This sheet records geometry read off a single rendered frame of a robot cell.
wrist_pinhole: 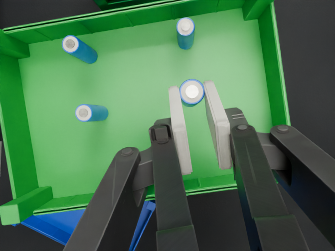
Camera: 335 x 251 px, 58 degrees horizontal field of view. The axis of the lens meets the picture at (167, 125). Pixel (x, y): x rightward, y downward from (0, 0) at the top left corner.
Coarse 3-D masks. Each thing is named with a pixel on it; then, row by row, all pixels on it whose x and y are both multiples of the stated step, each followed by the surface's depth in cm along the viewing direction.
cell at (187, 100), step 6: (186, 84) 21; (192, 84) 21; (198, 84) 21; (180, 90) 21; (186, 90) 21; (192, 90) 21; (198, 90) 21; (180, 96) 21; (186, 96) 21; (192, 96) 21; (198, 96) 21; (186, 102) 21; (192, 102) 21; (198, 102) 21
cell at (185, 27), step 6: (186, 18) 29; (180, 24) 30; (186, 24) 29; (192, 24) 29; (180, 30) 30; (186, 30) 29; (192, 30) 29; (180, 36) 30; (186, 36) 30; (192, 36) 31; (180, 42) 33; (186, 42) 32; (192, 42) 34; (186, 48) 35
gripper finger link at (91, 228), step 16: (112, 160) 15; (128, 160) 14; (112, 176) 13; (128, 176) 13; (96, 192) 13; (112, 192) 12; (128, 192) 13; (144, 192) 15; (96, 208) 12; (112, 208) 12; (128, 208) 13; (80, 224) 11; (96, 224) 11; (112, 224) 11; (128, 224) 13; (80, 240) 10; (96, 240) 10; (112, 240) 11; (128, 240) 13
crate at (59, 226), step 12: (144, 204) 77; (36, 216) 79; (48, 216) 79; (60, 216) 79; (72, 216) 79; (144, 216) 78; (36, 228) 74; (48, 228) 77; (60, 228) 79; (72, 228) 79; (144, 228) 72; (60, 240) 74; (132, 240) 78
